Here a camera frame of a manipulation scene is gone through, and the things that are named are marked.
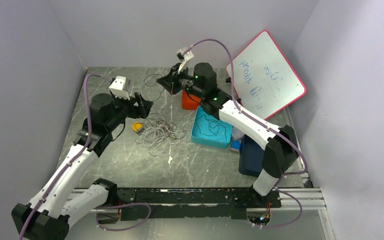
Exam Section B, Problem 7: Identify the black cable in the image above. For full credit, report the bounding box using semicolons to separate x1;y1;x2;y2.
195;114;228;137

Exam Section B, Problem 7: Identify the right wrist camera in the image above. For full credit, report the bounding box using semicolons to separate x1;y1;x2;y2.
176;48;194;74

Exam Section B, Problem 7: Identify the blue white block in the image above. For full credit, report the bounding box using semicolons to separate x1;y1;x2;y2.
229;140;241;153

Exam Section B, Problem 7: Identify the brown cable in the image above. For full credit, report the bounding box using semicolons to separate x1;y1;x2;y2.
143;73;178;140

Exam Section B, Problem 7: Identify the light blue square tray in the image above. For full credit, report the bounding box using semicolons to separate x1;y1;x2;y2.
190;106;232;149

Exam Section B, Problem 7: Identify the dark blue square tray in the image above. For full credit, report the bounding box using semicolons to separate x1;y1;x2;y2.
238;135;265;178

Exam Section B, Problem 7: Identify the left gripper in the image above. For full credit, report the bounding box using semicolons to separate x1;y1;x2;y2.
106;91;153;131

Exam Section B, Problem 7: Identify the orange square tray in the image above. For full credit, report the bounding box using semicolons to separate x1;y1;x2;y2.
181;91;201;111

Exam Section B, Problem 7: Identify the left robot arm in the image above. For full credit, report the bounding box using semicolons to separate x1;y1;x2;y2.
11;92;154;240

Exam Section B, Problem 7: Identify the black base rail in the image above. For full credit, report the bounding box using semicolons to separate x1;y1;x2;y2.
98;187;282;221

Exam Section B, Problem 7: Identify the yellow grey block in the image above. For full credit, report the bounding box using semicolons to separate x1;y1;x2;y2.
131;122;146;135

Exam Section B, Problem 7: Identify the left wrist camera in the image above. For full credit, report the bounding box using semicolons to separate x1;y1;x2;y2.
109;76;131;100

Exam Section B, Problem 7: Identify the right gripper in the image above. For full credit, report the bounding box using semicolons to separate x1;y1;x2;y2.
157;62;205;100

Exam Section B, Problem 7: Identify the white cable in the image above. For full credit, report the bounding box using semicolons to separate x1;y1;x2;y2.
134;124;187;158

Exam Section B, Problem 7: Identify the pink framed whiteboard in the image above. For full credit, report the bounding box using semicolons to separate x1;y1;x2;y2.
226;30;307;120

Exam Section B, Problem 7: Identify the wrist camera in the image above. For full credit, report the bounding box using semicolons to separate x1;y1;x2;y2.
176;48;194;74
109;76;131;100

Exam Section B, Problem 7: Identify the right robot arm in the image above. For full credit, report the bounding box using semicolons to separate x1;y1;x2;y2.
156;62;299;207

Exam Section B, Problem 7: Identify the clear plastic cup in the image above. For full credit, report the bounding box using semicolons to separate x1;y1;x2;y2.
231;126;245;142

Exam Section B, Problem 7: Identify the aluminium frame rail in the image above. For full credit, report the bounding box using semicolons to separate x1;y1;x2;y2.
24;187;337;240

